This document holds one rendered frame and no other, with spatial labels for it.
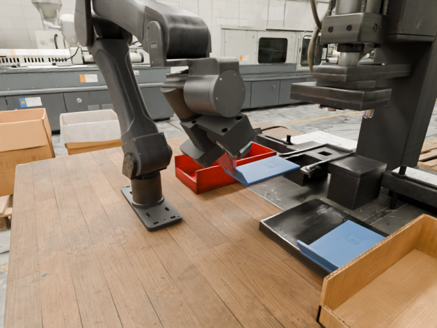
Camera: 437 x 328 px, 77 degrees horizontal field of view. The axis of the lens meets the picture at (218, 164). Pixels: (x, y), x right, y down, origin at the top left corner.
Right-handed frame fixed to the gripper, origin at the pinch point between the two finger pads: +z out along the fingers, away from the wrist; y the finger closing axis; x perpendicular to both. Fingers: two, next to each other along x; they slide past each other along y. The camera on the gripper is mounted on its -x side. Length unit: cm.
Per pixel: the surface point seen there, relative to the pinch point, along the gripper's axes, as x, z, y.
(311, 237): -14.9, 10.2, 0.9
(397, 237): -25.0, 9.4, 7.9
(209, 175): 12.0, 7.2, -1.3
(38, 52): 477, -12, -5
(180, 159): 23.5, 5.9, -2.8
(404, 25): -7.7, -3.5, 42.6
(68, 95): 443, 53, -15
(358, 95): -8.1, 1.1, 26.5
